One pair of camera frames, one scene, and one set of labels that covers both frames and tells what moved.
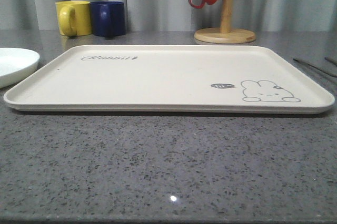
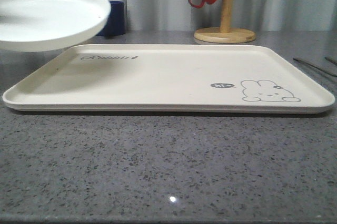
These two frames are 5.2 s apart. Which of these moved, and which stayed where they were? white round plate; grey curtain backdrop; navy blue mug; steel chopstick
Moved: white round plate
Stayed: steel chopstick; grey curtain backdrop; navy blue mug
